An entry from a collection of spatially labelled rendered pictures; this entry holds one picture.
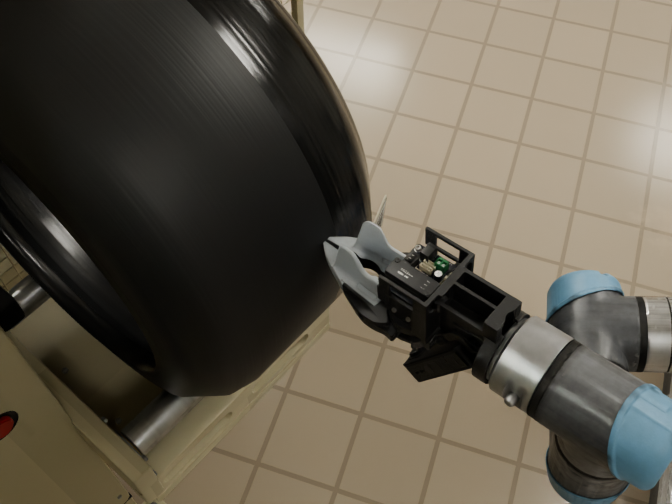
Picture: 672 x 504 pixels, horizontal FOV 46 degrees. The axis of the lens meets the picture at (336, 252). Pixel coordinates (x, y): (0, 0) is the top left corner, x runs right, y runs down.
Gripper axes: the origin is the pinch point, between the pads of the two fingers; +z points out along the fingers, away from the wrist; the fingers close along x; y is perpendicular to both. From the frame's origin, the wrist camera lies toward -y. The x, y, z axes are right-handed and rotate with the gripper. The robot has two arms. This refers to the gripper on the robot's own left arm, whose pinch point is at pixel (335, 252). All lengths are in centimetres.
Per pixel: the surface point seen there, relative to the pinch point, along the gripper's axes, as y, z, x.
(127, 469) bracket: -26.6, 13.3, 26.3
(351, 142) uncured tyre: 7.3, 3.6, -7.3
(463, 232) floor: -118, 41, -90
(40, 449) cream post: -24.9, 22.8, 31.6
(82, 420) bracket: -25.7, 22.2, 25.8
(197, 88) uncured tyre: 18.5, 10.7, 3.6
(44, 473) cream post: -31, 23, 33
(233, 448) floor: -118, 47, -1
